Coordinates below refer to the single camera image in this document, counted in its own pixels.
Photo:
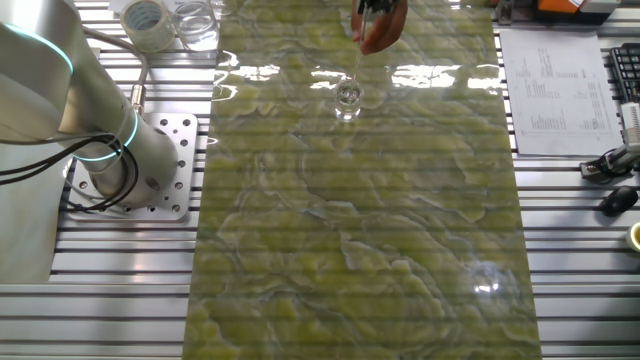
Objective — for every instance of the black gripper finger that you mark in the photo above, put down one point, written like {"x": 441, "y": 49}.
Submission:
{"x": 382, "y": 5}

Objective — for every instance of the clear glass stirring rod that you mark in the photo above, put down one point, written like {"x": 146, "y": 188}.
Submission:
{"x": 359, "y": 60}

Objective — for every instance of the small clear glass beaker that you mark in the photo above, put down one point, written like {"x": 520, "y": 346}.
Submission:
{"x": 348, "y": 105}

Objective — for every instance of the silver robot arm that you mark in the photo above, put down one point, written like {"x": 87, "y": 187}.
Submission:
{"x": 50, "y": 100}

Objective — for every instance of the large clear glass beaker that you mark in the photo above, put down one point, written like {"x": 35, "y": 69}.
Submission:
{"x": 197, "y": 30}

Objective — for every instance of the person's left hand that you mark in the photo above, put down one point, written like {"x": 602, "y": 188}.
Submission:
{"x": 385, "y": 30}

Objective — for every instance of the grey metal clamp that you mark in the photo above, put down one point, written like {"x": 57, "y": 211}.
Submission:
{"x": 504, "y": 12}

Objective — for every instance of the orange box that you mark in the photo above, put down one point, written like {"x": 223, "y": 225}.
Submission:
{"x": 560, "y": 5}

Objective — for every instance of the printed table paper sheet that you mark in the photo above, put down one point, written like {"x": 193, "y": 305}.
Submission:
{"x": 560, "y": 125}

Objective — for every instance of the grey box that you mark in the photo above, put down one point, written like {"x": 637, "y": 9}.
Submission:
{"x": 600, "y": 5}

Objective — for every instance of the green marble pattern mat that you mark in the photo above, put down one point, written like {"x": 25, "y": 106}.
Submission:
{"x": 350, "y": 225}

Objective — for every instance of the clear packing tape roll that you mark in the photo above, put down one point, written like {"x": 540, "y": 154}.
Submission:
{"x": 160, "y": 35}

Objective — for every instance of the black computer keyboard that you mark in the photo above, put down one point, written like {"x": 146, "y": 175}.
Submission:
{"x": 627, "y": 70}

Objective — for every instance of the silver ridged device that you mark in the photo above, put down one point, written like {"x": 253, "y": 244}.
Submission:
{"x": 631, "y": 125}

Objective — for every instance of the black computer mouse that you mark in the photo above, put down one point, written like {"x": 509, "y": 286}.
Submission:
{"x": 620, "y": 200}

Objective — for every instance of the yellowish small tape roll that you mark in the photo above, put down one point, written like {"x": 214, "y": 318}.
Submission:
{"x": 635, "y": 237}

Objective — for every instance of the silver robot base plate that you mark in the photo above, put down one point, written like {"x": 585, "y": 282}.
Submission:
{"x": 182, "y": 150}

